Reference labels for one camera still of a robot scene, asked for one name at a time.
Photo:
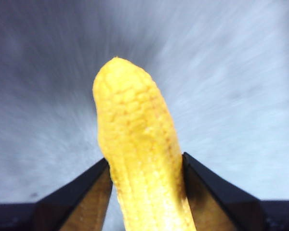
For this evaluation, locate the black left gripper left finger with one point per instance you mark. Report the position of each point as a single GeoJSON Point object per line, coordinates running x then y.
{"type": "Point", "coordinates": [69, 207]}

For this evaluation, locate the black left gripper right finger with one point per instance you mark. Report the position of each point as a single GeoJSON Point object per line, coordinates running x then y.
{"type": "Point", "coordinates": [221, 204]}

